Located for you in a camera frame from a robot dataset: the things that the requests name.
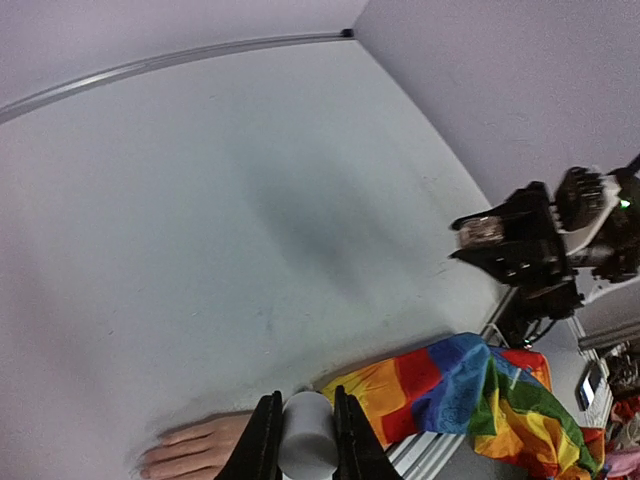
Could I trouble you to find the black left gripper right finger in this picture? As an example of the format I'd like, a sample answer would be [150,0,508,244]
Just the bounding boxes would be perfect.
[333,386,402,480]

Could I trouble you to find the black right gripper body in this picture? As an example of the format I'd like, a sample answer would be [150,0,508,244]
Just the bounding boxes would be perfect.
[496,182,582,320]

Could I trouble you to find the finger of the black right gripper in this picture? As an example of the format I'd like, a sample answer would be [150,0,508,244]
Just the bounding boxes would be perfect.
[450,198,520,230]
[449,249,515,285]

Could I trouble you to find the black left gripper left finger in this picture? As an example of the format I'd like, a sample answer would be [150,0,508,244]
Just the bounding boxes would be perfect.
[215,391,283,480]

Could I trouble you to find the glitter nail polish bottle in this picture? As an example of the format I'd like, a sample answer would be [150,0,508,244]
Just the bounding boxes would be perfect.
[458,216,505,249]

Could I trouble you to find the white nail polish cap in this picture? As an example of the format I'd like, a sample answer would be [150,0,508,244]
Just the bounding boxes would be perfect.
[278,391,339,480]

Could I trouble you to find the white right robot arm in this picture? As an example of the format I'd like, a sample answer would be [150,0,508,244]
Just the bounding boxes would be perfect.
[451,160,639,320]

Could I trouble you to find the mannequin hand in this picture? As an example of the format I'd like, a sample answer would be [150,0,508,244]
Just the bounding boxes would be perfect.
[139,412,251,479]

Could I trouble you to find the black smartphone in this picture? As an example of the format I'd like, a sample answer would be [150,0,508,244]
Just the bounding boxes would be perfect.
[577,364,602,411]

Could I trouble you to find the rainbow coloured sleeve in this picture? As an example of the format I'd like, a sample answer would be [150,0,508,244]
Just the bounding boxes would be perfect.
[320,333,605,479]

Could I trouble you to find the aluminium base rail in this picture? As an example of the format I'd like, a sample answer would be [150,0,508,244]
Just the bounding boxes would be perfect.
[386,432,466,480]

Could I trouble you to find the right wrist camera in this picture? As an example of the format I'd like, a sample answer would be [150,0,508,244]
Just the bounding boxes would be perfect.
[554,167,621,256]

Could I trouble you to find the aluminium table edge rail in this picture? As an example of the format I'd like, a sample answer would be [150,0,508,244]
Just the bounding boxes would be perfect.
[1,28,356,124]

